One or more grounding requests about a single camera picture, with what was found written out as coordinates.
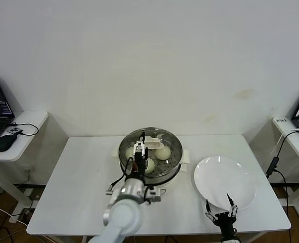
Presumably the perforated steel steamer basket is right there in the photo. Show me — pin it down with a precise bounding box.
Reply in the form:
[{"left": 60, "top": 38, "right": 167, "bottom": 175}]
[{"left": 118, "top": 128, "right": 184, "bottom": 182}]

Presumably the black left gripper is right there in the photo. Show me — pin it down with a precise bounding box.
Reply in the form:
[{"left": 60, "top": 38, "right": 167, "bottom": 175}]
[{"left": 131, "top": 131, "right": 150, "bottom": 178}]

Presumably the black computer mouse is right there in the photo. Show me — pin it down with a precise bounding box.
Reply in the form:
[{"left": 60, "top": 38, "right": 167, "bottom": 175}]
[{"left": 0, "top": 133, "right": 16, "bottom": 152}]

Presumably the thin black looped cable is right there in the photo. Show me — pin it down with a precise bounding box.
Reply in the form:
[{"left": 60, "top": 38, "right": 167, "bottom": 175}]
[{"left": 10, "top": 121, "right": 39, "bottom": 136}]

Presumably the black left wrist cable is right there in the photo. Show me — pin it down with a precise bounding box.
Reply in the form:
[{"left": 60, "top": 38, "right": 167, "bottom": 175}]
[{"left": 110, "top": 156, "right": 135, "bottom": 189}]

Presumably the white round plate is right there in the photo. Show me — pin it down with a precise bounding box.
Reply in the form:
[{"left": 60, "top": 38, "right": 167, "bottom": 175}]
[{"left": 194, "top": 156, "right": 257, "bottom": 211}]

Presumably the white wall socket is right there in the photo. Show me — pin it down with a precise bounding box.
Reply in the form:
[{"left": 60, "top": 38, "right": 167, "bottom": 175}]
[{"left": 19, "top": 164, "right": 36, "bottom": 174}]

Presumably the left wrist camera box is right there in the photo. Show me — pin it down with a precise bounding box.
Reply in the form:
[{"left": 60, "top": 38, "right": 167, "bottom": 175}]
[{"left": 145, "top": 187, "right": 166, "bottom": 203}]

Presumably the cream electric cooker pot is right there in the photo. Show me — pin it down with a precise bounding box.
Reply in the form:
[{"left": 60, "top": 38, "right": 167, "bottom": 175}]
[{"left": 110, "top": 148, "right": 191, "bottom": 198}]

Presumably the white cable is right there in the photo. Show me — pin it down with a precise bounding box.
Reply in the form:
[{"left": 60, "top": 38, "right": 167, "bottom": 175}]
[{"left": 272, "top": 128, "right": 299, "bottom": 155}]

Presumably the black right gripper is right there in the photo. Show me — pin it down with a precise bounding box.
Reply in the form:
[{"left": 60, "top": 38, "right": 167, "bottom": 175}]
[{"left": 205, "top": 193, "right": 238, "bottom": 238}]

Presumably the glass pot lid cream handle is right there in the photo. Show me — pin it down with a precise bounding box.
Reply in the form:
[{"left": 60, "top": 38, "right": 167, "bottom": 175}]
[{"left": 118, "top": 128, "right": 184, "bottom": 179}]

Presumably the white side table rounded top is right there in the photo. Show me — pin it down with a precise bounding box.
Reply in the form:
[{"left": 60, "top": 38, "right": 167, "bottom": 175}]
[{"left": 0, "top": 110, "right": 50, "bottom": 223}]

